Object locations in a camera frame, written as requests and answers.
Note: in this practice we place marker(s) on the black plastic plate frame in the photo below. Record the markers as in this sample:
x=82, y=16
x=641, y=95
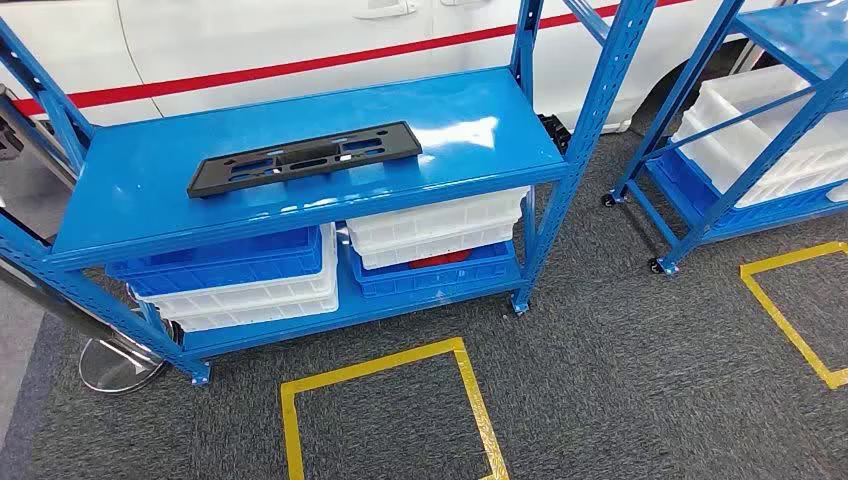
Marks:
x=205, y=180

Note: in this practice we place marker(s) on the red part in bin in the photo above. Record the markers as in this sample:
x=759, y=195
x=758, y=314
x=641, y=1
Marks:
x=440, y=260

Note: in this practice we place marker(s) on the blue metal shelf rack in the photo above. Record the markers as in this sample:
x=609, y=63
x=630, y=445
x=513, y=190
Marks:
x=788, y=33
x=166, y=166

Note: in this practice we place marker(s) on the black caster wheel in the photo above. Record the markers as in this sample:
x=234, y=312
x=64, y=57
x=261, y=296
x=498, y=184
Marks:
x=656, y=265
x=608, y=200

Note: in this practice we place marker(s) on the red barrier belt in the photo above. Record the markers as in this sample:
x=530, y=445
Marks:
x=265, y=69

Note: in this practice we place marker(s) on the white car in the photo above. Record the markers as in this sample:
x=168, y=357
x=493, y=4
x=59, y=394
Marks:
x=265, y=40

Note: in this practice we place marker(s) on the chrome stanchion with round base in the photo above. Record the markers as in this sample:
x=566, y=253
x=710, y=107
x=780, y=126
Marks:
x=119, y=371

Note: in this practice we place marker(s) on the black plastic bracket part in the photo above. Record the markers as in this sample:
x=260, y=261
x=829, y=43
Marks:
x=555, y=132

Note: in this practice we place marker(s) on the stanchion post with black head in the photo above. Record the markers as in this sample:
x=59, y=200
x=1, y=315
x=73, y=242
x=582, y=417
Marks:
x=46, y=154

